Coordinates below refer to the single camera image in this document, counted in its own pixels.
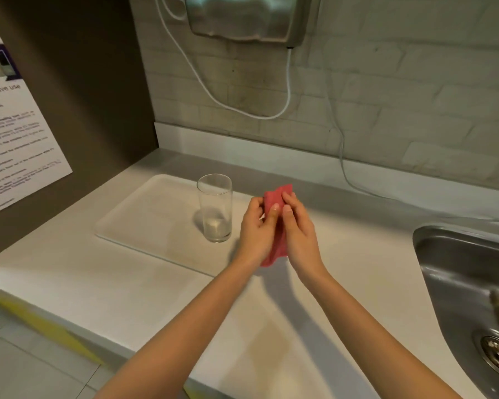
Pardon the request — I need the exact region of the person's left hand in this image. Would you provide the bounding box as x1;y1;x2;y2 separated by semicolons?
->
232;196;283;269

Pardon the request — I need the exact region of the person's right hand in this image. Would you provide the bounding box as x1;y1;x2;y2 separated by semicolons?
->
281;191;329;281

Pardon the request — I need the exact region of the clear drinking glass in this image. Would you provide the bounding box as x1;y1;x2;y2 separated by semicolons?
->
196;173;233;244

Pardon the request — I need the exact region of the pink cloth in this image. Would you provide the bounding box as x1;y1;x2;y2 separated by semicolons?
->
259;183;295;269

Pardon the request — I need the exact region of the white plastic tray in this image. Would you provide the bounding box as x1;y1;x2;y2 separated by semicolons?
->
94;174;267;278

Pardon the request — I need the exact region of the person's right forearm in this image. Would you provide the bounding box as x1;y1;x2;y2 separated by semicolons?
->
295;268;462;399

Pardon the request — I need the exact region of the person's left forearm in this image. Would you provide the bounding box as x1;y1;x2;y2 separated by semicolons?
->
93;255;271;399

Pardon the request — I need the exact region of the stainless steel sink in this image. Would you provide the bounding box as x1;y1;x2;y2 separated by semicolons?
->
412;224;499;399

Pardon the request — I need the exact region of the white paper notice poster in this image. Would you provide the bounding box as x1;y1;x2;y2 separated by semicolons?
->
0;29;74;221

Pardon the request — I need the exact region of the thin grey wall cable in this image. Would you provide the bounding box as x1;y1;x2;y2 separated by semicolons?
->
322;45;499;229

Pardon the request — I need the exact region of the white power cable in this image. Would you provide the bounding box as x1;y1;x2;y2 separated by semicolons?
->
154;0;294;121

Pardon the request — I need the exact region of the steel wall hand dryer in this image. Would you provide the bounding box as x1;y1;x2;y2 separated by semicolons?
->
184;0;313;47

